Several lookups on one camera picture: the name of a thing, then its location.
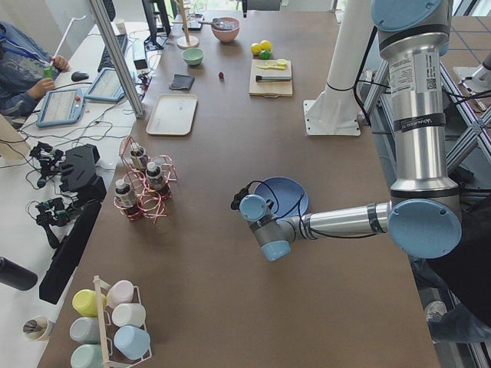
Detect white cup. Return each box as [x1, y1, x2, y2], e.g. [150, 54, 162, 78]
[111, 303, 147, 327]

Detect grey cup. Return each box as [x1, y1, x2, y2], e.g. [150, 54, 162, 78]
[69, 317, 101, 344]

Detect pink cup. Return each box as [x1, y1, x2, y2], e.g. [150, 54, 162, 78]
[107, 280, 134, 308]

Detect paper cup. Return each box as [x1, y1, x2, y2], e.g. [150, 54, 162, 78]
[22, 316, 54, 341]

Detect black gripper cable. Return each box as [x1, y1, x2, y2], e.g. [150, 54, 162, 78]
[245, 179, 388, 241]

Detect wooden mug tree stand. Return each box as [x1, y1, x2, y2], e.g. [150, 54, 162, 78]
[173, 0, 199, 50]

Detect wooden cutting board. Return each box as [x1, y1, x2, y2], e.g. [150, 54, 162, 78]
[249, 59, 293, 97]

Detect rear dark drink bottle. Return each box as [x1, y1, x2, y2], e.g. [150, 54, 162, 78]
[130, 142, 148, 172]

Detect middle dark drink bottle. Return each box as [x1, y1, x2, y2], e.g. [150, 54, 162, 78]
[146, 161, 170, 199]

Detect black thermos bottle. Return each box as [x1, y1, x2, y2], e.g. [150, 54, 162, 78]
[1, 257, 38, 291]

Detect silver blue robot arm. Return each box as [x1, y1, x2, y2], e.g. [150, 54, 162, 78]
[231, 1, 463, 261]

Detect beige plastic tray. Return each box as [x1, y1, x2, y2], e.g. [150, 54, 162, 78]
[146, 94, 198, 136]

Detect yellow cup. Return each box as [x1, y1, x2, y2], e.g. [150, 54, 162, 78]
[72, 289, 98, 317]

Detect far blue teach pendant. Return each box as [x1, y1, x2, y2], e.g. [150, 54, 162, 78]
[84, 67, 124, 103]

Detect blue plate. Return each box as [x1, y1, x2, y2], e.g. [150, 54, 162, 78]
[254, 177, 309, 219]

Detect green ceramic bowl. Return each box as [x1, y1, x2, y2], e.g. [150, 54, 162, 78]
[182, 48, 204, 67]

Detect seated person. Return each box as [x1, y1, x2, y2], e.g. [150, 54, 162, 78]
[1, 21, 70, 117]

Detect pale green cup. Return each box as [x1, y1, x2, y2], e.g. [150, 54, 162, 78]
[70, 344, 103, 368]

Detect blue teach pendant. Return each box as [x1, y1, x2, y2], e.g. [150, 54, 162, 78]
[36, 88, 84, 128]
[84, 67, 124, 103]

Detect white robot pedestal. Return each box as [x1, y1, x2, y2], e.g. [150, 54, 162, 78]
[304, 0, 376, 136]

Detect grey folded cloth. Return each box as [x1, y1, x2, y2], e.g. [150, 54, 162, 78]
[169, 74, 195, 90]

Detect light blue cup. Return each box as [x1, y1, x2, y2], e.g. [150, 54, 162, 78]
[114, 325, 150, 360]

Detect left whole lemon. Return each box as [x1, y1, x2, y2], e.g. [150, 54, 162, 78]
[250, 43, 262, 56]

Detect near blue teach pendant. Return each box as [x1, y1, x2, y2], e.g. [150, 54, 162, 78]
[36, 88, 84, 128]

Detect black speaker bar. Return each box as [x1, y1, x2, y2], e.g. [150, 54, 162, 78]
[39, 201, 101, 304]

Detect pink bowl with ice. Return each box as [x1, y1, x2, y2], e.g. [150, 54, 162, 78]
[212, 17, 240, 43]

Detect aluminium frame post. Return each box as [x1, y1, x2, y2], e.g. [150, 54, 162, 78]
[87, 0, 144, 118]

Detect metal ice scoop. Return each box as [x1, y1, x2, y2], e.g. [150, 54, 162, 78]
[199, 18, 234, 30]

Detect copper wire bottle rack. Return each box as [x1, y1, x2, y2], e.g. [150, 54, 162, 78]
[114, 136, 178, 222]

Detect black computer mouse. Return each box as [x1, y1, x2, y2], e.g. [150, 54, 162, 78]
[71, 71, 89, 82]

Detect white cup rack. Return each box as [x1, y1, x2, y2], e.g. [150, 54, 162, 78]
[93, 275, 153, 368]

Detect front dark drink bottle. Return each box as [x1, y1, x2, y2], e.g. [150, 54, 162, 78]
[115, 179, 139, 219]

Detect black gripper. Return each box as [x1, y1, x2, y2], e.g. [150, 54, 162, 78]
[230, 186, 249, 210]

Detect green lime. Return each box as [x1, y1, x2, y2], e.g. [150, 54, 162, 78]
[259, 50, 271, 60]

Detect dark drink bottle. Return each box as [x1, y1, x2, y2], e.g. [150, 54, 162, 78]
[130, 142, 148, 172]
[146, 161, 170, 199]
[115, 179, 139, 219]

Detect black keyboard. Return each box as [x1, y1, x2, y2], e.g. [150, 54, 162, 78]
[97, 33, 128, 74]

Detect grey handled knife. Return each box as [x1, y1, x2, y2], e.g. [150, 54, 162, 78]
[255, 75, 292, 82]

